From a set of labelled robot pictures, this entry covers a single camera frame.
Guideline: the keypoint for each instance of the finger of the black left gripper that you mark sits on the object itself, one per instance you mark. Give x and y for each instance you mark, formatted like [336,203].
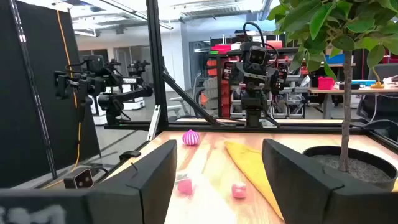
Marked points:
[237,74]
[278,81]

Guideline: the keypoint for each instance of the white mobile robot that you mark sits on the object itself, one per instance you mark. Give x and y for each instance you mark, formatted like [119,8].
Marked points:
[133,101]

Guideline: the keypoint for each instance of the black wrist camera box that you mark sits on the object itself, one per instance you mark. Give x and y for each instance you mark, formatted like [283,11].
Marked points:
[257,56]

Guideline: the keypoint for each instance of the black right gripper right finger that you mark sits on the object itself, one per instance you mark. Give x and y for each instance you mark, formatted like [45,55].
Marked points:
[304,199]

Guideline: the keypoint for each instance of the black panel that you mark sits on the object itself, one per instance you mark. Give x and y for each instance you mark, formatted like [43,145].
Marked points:
[31,93]

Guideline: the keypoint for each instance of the small black camera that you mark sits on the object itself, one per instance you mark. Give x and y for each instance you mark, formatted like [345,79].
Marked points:
[78,179]

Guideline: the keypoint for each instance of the green potted plant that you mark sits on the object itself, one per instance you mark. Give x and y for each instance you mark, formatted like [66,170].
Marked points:
[346,109]

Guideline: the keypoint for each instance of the black background robot arm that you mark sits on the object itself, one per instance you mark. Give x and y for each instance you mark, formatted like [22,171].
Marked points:
[102,81]

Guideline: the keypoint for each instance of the yellow cloth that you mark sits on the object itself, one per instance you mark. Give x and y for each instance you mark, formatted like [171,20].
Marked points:
[248,165]

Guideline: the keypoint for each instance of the blue storage bin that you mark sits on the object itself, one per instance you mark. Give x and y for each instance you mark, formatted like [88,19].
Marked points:
[335,59]

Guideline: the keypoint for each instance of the black aluminium table frame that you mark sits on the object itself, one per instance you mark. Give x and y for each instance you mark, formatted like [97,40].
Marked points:
[157,62]

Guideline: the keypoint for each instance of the shelf with red bins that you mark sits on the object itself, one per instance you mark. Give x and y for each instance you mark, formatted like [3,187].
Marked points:
[221,93]

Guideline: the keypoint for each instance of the white office chair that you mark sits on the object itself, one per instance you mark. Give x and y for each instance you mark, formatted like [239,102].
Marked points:
[175,100]

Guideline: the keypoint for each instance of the small red bin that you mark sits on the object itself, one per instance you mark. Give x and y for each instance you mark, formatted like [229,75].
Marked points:
[326,83]

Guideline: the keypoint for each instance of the wooden work table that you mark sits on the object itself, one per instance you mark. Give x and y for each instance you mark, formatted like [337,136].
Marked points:
[357,91]

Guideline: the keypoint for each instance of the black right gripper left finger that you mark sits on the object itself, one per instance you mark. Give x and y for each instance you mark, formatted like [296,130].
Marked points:
[124,202]

